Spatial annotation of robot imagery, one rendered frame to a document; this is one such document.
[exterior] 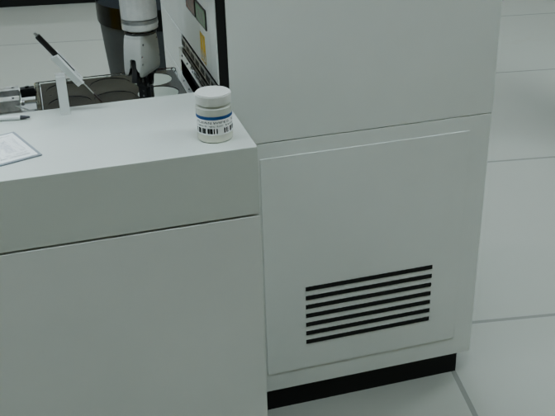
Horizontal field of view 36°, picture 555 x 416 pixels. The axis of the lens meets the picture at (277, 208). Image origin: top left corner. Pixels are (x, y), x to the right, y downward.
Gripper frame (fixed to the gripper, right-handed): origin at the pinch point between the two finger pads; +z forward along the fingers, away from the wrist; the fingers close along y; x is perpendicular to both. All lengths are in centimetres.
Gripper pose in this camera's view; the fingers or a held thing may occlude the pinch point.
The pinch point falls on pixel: (146, 92)
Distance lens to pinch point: 211.1
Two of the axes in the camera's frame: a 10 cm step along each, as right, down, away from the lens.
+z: 0.2, 8.9, 4.6
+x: 9.4, 1.3, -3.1
